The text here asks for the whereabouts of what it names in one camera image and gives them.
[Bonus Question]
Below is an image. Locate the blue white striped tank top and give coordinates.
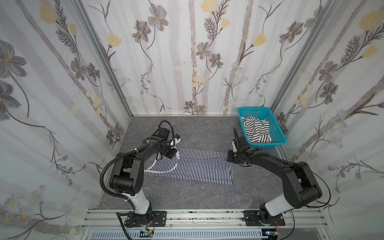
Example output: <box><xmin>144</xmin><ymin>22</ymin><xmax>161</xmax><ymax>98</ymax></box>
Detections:
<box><xmin>144</xmin><ymin>147</ymin><xmax>233</xmax><ymax>186</ymax></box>

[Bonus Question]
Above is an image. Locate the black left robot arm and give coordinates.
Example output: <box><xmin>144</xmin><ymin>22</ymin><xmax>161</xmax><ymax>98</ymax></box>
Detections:
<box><xmin>99</xmin><ymin>120</ymin><xmax>181</xmax><ymax>230</ymax></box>

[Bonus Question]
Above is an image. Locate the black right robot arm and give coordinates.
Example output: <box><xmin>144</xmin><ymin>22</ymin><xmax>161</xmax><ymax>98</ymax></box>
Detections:
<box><xmin>228</xmin><ymin>129</ymin><xmax>332</xmax><ymax>227</ymax></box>

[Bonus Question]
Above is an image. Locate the black white striped tank top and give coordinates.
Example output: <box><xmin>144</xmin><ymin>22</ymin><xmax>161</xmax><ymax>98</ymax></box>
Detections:
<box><xmin>241</xmin><ymin>116</ymin><xmax>272</xmax><ymax>144</ymax></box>

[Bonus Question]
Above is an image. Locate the teal plastic basket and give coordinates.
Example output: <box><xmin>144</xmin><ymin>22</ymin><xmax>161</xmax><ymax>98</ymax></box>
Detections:
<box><xmin>238</xmin><ymin>107</ymin><xmax>287</xmax><ymax>149</ymax></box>

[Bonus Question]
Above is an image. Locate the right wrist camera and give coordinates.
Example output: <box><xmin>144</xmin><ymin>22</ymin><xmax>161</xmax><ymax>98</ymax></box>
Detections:
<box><xmin>232</xmin><ymin>141</ymin><xmax>238</xmax><ymax>153</ymax></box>

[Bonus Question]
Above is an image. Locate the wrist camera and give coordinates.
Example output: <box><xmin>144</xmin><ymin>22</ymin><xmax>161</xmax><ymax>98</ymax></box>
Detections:
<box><xmin>170</xmin><ymin>134</ymin><xmax>181</xmax><ymax>148</ymax></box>
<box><xmin>232</xmin><ymin>141</ymin><xmax>238</xmax><ymax>153</ymax></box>

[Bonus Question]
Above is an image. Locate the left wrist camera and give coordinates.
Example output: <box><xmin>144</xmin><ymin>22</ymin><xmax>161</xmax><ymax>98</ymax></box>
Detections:
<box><xmin>170</xmin><ymin>134</ymin><xmax>181</xmax><ymax>148</ymax></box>

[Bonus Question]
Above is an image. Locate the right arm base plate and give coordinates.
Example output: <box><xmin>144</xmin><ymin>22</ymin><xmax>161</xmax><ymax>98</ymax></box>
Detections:
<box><xmin>243</xmin><ymin>210</ymin><xmax>286</xmax><ymax>227</ymax></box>

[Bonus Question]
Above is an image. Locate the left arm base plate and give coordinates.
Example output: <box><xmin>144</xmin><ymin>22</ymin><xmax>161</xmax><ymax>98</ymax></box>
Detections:
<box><xmin>124</xmin><ymin>211</ymin><xmax>167</xmax><ymax>228</ymax></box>

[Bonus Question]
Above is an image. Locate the left corrugated black cable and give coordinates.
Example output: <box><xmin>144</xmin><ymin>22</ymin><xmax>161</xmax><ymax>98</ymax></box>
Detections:
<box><xmin>99</xmin><ymin>149</ymin><xmax>139</xmax><ymax>200</ymax></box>

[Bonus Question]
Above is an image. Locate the white slotted cable duct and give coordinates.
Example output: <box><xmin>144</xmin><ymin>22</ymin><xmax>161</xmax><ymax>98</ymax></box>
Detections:
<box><xmin>89</xmin><ymin>229</ymin><xmax>269</xmax><ymax>240</ymax></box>

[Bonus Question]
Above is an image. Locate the aluminium mounting rail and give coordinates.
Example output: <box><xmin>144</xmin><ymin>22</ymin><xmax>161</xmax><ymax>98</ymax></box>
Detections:
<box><xmin>80</xmin><ymin>208</ymin><xmax>331</xmax><ymax>231</ymax></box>

